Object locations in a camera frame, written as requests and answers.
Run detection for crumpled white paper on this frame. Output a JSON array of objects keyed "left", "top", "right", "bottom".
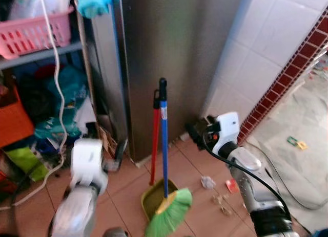
[{"left": 200, "top": 175, "right": 217, "bottom": 190}]

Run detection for torn paper scraps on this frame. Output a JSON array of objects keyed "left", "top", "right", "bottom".
[{"left": 212, "top": 192, "right": 234, "bottom": 217}]

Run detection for grey floor mat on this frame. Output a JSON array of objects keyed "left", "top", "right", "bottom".
[{"left": 241, "top": 68, "right": 328, "bottom": 233}]

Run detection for grey shelf board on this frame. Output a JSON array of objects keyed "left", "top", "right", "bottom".
[{"left": 0, "top": 41, "right": 85, "bottom": 70}]

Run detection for blue-handled green broom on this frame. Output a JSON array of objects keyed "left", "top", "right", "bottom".
[{"left": 145, "top": 77, "right": 193, "bottom": 237}]

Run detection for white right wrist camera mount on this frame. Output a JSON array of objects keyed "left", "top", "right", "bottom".
[{"left": 211, "top": 112, "right": 240, "bottom": 155}]

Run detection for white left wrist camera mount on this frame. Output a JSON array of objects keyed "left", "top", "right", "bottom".
[{"left": 70, "top": 138, "right": 104, "bottom": 189}]

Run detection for teal cloth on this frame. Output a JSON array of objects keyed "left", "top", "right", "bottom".
[{"left": 76, "top": 0, "right": 113, "bottom": 19}]

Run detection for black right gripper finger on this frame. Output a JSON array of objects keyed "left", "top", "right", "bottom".
[{"left": 184, "top": 123, "right": 206, "bottom": 144}]

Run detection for lime green bag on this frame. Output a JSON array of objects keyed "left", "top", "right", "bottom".
[{"left": 4, "top": 146, "right": 50, "bottom": 182}]

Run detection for white hanging cable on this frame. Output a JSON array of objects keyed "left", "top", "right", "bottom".
[{"left": 0, "top": 0, "right": 69, "bottom": 211}]

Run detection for pink plastic basket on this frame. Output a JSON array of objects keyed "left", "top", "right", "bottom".
[{"left": 0, "top": 6, "right": 75, "bottom": 60}]

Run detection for white plastic bag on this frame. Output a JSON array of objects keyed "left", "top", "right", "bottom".
[{"left": 8, "top": 0, "right": 72, "bottom": 21}]

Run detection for orange box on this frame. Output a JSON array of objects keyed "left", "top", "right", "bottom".
[{"left": 0, "top": 85, "right": 35, "bottom": 148}]

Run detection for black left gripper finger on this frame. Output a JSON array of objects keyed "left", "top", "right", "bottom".
[{"left": 116, "top": 138, "right": 129, "bottom": 167}]

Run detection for teal plastic bag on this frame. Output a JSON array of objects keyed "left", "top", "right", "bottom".
[{"left": 35, "top": 64, "right": 89, "bottom": 140}]

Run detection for red-handled yellow-green dustpan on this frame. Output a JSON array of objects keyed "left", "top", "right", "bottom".
[{"left": 141, "top": 90, "right": 180, "bottom": 221}]

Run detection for black floor cable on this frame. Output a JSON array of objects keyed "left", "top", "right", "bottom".
[{"left": 245, "top": 142, "right": 311, "bottom": 211}]

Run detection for robot left leg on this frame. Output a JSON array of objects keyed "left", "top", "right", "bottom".
[{"left": 101, "top": 227, "right": 130, "bottom": 237}]

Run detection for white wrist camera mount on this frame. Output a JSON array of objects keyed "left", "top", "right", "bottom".
[
  {"left": 70, "top": 138, "right": 104, "bottom": 189},
  {"left": 211, "top": 112, "right": 240, "bottom": 155}
]

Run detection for stainless steel fridge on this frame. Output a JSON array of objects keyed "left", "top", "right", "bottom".
[{"left": 77, "top": 0, "right": 248, "bottom": 164}]

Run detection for green and yellow toy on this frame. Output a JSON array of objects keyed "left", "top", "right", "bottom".
[{"left": 286, "top": 136, "right": 309, "bottom": 150}]

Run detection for red snack wrapper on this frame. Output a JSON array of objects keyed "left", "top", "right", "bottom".
[{"left": 225, "top": 178, "right": 239, "bottom": 193}]

